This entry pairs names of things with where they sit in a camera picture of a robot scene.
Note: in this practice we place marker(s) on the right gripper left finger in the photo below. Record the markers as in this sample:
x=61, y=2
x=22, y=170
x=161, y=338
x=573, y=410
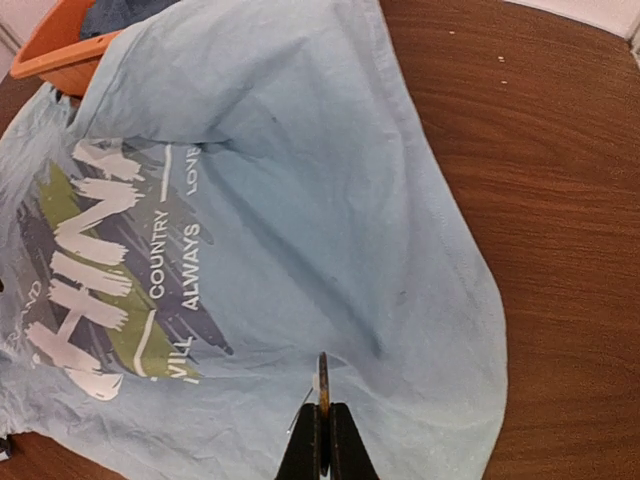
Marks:
x=302, y=456

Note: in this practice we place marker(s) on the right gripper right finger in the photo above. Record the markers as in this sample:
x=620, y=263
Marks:
x=349, y=459

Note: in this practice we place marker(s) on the painted round brooch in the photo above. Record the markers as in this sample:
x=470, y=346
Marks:
x=323, y=409

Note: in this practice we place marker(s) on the light blue printed t-shirt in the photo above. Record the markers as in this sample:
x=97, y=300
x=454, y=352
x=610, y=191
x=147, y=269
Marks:
x=244, y=186

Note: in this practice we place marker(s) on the orange plastic basin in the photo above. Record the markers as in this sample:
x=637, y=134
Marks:
x=55, y=53

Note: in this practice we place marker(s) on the dark blue garment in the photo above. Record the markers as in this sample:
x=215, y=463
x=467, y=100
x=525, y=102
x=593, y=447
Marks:
x=106, y=16

